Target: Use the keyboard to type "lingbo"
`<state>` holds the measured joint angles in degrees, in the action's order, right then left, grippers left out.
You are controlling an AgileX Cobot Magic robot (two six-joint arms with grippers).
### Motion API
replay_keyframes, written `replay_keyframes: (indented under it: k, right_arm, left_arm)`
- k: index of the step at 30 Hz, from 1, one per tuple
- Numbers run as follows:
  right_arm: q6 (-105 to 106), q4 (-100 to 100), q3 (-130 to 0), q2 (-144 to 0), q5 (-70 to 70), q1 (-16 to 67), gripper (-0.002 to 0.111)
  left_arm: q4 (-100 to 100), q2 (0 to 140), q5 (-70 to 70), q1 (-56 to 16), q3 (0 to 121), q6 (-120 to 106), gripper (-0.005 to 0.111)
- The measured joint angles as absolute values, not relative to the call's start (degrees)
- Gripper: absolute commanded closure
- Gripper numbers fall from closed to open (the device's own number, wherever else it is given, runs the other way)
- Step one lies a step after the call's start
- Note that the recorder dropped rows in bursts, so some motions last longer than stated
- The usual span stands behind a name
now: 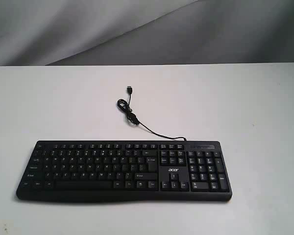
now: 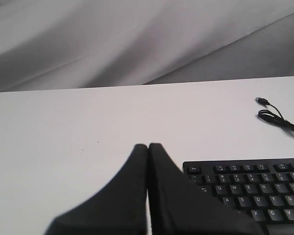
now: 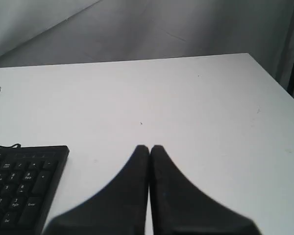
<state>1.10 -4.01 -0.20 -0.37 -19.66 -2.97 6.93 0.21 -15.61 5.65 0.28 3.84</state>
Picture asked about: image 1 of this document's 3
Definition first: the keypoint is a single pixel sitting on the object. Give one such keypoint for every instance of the black acer keyboard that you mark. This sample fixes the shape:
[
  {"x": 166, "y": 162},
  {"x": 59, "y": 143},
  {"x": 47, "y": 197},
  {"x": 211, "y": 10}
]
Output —
[{"x": 117, "y": 171}]

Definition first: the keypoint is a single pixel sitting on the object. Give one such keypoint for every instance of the grey backdrop cloth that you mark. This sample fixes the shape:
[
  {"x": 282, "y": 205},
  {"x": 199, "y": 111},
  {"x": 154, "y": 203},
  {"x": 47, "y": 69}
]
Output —
[{"x": 145, "y": 32}]

